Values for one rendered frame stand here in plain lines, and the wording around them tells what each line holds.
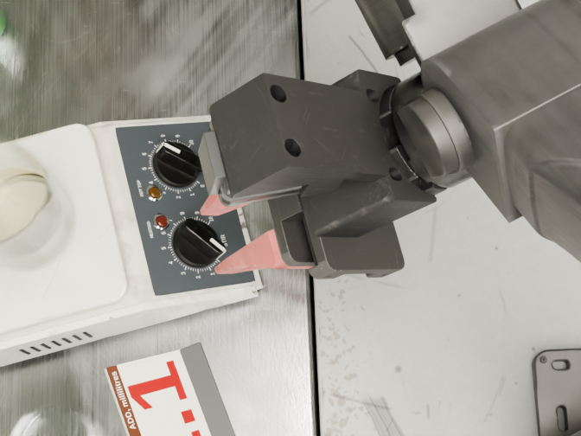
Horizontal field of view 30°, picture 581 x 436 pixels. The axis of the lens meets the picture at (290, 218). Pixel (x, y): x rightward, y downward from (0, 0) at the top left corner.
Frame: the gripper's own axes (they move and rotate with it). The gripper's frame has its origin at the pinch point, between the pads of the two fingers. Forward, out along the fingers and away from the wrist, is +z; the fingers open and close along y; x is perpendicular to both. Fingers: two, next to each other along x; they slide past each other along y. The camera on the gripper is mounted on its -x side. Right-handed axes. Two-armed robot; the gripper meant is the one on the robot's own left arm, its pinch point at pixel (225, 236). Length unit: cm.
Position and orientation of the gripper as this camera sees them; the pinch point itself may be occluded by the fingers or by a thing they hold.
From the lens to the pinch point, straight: 61.8
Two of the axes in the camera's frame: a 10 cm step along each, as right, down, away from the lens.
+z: -7.1, 3.5, 6.1
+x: 6.6, 0.2, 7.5
